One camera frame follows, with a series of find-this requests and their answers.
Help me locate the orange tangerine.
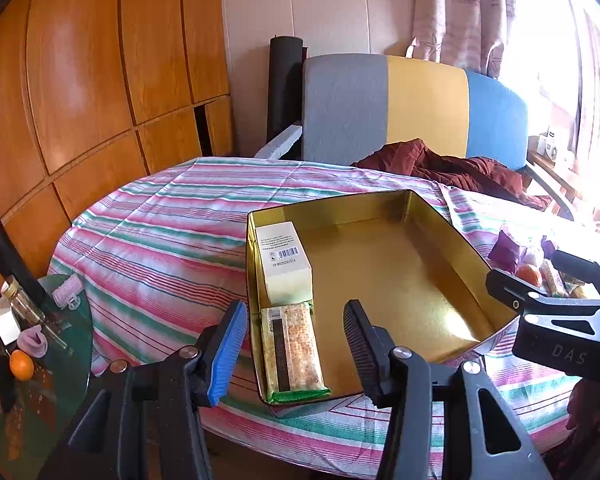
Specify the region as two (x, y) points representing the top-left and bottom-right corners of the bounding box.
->
(515, 263), (543, 287)

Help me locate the white medicine box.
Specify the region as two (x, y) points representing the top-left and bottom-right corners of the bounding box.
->
(256, 221), (313, 307)

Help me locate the green wrapped cracker pack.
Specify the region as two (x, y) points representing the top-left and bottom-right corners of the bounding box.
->
(260, 301), (330, 404)

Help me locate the purple snack packet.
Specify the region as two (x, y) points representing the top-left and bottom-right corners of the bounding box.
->
(488, 230), (521, 274)

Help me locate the gold metal tin tray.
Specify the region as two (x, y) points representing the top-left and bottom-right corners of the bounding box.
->
(246, 191), (515, 400)

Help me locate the pink hair roller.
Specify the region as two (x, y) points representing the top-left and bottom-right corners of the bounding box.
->
(52, 274), (84, 311)

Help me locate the round glass side table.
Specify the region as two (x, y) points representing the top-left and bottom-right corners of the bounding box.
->
(0, 292), (93, 479)

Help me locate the orange on side table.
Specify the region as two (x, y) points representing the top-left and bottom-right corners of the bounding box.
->
(9, 349), (35, 382)

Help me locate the glass jar with lid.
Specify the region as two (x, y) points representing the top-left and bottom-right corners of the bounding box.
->
(1, 276), (45, 325)

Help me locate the dark red garment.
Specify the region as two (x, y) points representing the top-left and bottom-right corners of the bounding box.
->
(353, 139), (552, 211)

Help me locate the black tube on side table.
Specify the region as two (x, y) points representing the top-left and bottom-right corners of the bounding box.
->
(0, 219), (47, 306)

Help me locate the grey yellow blue chair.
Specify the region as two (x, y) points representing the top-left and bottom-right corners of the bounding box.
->
(257, 53), (550, 190)

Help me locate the wooden wardrobe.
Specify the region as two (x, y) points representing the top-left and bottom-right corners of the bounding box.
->
(0, 0), (236, 277)

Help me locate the black rolled mat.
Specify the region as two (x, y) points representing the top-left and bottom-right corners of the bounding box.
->
(266, 36), (306, 142)

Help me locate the patterned pink curtain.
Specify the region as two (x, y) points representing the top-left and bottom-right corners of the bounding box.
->
(405, 0), (516, 79)

